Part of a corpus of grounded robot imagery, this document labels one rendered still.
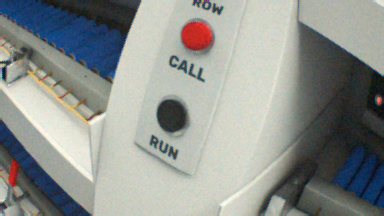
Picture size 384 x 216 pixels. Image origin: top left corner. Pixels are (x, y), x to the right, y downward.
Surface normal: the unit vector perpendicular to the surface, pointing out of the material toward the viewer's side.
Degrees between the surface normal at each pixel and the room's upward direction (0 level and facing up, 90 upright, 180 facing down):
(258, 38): 90
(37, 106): 15
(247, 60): 90
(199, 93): 90
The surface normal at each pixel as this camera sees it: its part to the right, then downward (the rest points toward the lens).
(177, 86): -0.57, 0.13
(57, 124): 0.11, -0.84
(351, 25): -0.62, 0.36
